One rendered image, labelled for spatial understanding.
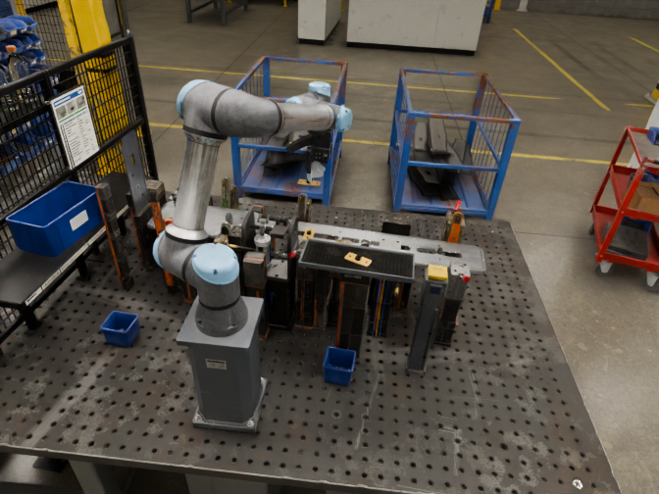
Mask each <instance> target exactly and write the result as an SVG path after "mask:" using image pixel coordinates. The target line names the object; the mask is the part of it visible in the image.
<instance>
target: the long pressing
mask: <svg viewBox="0 0 659 494"><path fill-rule="evenodd" d="M174 213H175V205H174V201H170V202H167V203H166V204H164V205H163V206H162V208H161V214H162V219H163V218H164V217H174ZM226 213H231V214H232V217H233V224H231V228H232V227H233V226H234V225H239V226H242V223H243V220H244V218H245V216H246V214H247V213H248V211H242V210H236V209H229V208H222V207H214V206H208V211H207V216H206V221H205V225H204V228H205V230H206V231H207V232H208V237H210V238H216V237H217V236H218V234H219V233H220V231H221V229H220V227H221V225H222V223H223V222H225V221H226ZM258 215H259V213H256V212H254V218H255V224H256V225H260V224H261V223H260V222H257V219H258ZM275 223H276V222H273V221H270V222H269V223H264V225H265V226H270V227H274V225H275ZM147 226H148V227H149V228H151V229H156V228H155V224H154V219H153V217H152V218H151V220H150V221H149V222H148V223H147ZM307 227H310V228H314V229H315V233H314V234H322V235H329V236H336V237H338V239H342V238H350V239H357V240H359V243H353V245H359V246H360V244H361V240H362V239H368V240H370V241H372V242H378V243H380V240H381V239H382V238H385V239H392V240H399V241H401V246H406V247H409V248H410V249H409V250H408V251H407V250H400V252H407V253H414V254H415V266H418V267H425V268H428V267H429V265H436V266H443V267H447V270H448V269H449V265H450V261H452V260H453V261H460V262H467V263H469V267H470V273H472V274H484V273H486V263H485V257H484V251H483V249H482V248H480V247H478V246H475V245H468V244H461V243H453V242H446V241H439V240H432V239H425V238H418V237H411V236H404V235H396V234H389V233H382V232H375V231H367V230H361V229H354V228H347V227H339V226H332V225H325V224H318V223H310V222H298V231H301V232H305V230H306V228H307ZM312 239H317V240H324V241H330V242H335V240H330V239H324V238H317V237H313V238H312ZM438 245H439V246H438ZM439 247H441V248H442V249H443V250H442V253H443V252H448V253H455V254H460V255H461V258H456V257H449V256H444V255H443V254H437V253H436V251H437V249H438V248H439ZM418 248H420V249H428V250H433V251H435V254H428V253H421V252H418V251H417V249H418Z"/></svg>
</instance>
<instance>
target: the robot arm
mask: <svg viewBox="0 0 659 494"><path fill-rule="evenodd" d="M177 111H178V112H179V116H180V117H181V118H182V119H183V126H182V131H183V132H184V134H185V135H186V137H187V139H186V145H185V150H184V156H183V162H182V168H181V174H180V180H179V185H178V191H177V201H176V207H175V213H174V218H173V222H172V223H170V224H169V225H167V226H166V230H164V231H163V232H161V233H160V234H159V236H160V237H159V238H156V240H155V243H154V247H153V256H154V259H155V261H156V263H157V264H158V265H159V266H160V267H161V268H163V269H164V270H165V271H166V272H169V273H171V274H173V275H175V276H177V277H178V278H180V279H182V280H183V281H185V282H187V283H189V284H190V285H192V286H194V287H195V288H196V289H197V294H198V300H199V301H198V304H197V308H196V311H195V323H196V326H197V328H198V329H199V330H200V331H201V332H202V333H204V334H206V335H208V336H212V337H226V336H230V335H233V334H235V333H237V332H239V331H240V330H241V329H242V328H243V327H245V325H246V324H247V321H248V309H247V306H246V305H245V303H244V301H243V299H242V297H241V295H240V284H239V264H238V261H237V257H236V255H235V253H234V252H233V251H232V250H231V249H230V248H229V247H228V246H226V245H223V244H219V243H217V244H216V245H215V244H214V243H208V244H207V239H208V232H207V231H206V230H205V228H204V225H205V221H206V216H207V211H208V205H209V200H210V195H211V190H212V185H213V179H214V174H215V169H216V164H217V160H218V155H219V149H220V145H221V144H222V143H224V142H225V141H227V140H228V136H230V137H237V138H254V137H269V136H274V135H276V134H277V133H278V132H285V131H302V130H308V132H309V133H310V134H308V135H305V136H303V137H301V138H299V139H296V140H294V141H291V142H289V143H288V144H287V146H286V148H285V149H286V150H287V152H288V154H290V153H293V152H295V151H297V150H299V149H301V148H303V147H306V146H308V147H307V152H306V159H307V162H306V171H307V178H308V180H309V182H310V183H312V181H313V177H321V176H323V172H324V171H325V170H326V168H325V167H324V166H322V165H321V164H320V163H325V164H328V163H329V158H330V156H331V148H332V143H331V134H332V130H335V131H340V132H345V131H346V130H348V128H349V127H350V126H351V124H352V118H353V116H352V112H351V110H350V109H348V108H345V107H343V106H338V105H334V104H332V103H330V85H329V84H328V83H326V82H322V81H313V82H311V83H310V84H309V88H308V92H306V93H304V94H301V95H298V96H293V97H292V98H290V99H288V100H286V101H285V103H277V102H276V101H275V100H273V99H269V98H261V97H257V96H254V95H251V94H249V93H246V92H243V91H241V90H237V89H233V88H230V87H227V86H224V85H220V84H217V83H215V82H214V81H211V80H203V79H195V80H193V81H191V82H190V83H189V84H187V85H186V86H185V87H184V88H183V89H182V90H181V91H180V93H179V95H178V98H177Z"/></svg>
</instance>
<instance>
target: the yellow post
mask: <svg viewBox="0 0 659 494"><path fill-rule="evenodd" d="M71 4H72V8H73V12H74V16H75V20H76V28H77V32H78V36H79V40H80V44H81V48H82V53H86V52H88V51H91V50H93V49H96V48H98V47H101V46H103V45H106V44H108V43H111V42H112V41H111V36H110V32H109V29H108V26H107V22H106V19H105V15H104V11H103V6H102V0H71ZM110 78H111V81H112V85H113V84H114V82H113V77H112V74H110ZM113 90H114V95H115V96H116V90H115V85H113ZM110 92H111V97H112V98H113V97H114V96H113V92H112V87H110ZM121 97H122V102H123V107H124V112H125V115H126V108H125V104H124V98H123V93H122V94H121ZM112 101H113V106H114V109H116V106H115V101H114V98H113V99H112ZM120 108H121V112H122V117H123V115H124V113H123V108H122V106H121V107H120ZM126 121H127V115H126ZM99 122H100V125H101V129H103V124H102V121H101V119H100V120H99ZM123 122H124V126H126V122H125V117H123ZM127 124H128V121H127ZM125 128H126V127H125ZM102 133H103V137H104V140H105V139H106V137H105V133H104V129H103V130H102ZM116 149H117V153H118V155H119V154H120V153H119V148H118V145H117V146H116ZM121 156H122V161H124V159H123V154H121ZM118 157H119V162H120V164H121V163H122V161H121V157H120V155H119V156H118Z"/></svg>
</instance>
